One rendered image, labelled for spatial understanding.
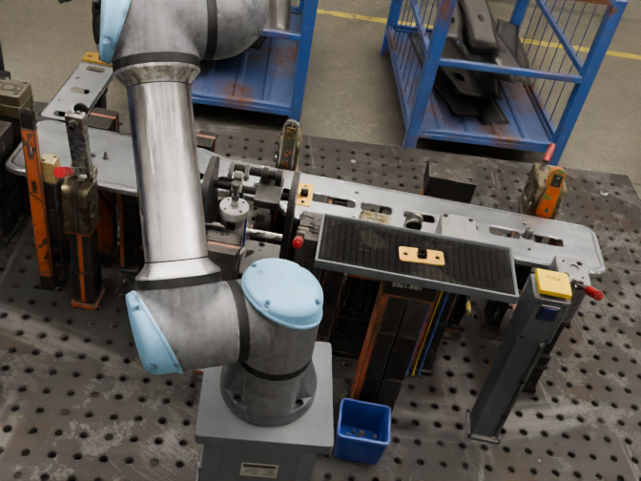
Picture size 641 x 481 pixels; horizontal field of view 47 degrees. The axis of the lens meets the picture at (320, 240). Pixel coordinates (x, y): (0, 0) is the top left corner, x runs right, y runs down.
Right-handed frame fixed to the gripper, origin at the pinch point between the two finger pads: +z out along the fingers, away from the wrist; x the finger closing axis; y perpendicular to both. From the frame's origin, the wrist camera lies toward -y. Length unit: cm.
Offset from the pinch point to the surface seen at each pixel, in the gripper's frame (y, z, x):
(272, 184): 39.9, 10.7, -19.9
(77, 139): -0.2, 11.1, -16.6
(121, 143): 1.3, 26.6, 6.8
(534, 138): 155, 109, 194
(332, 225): 53, 10, -30
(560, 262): 103, 20, -16
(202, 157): 20.9, 26.5, 7.0
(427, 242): 71, 10, -30
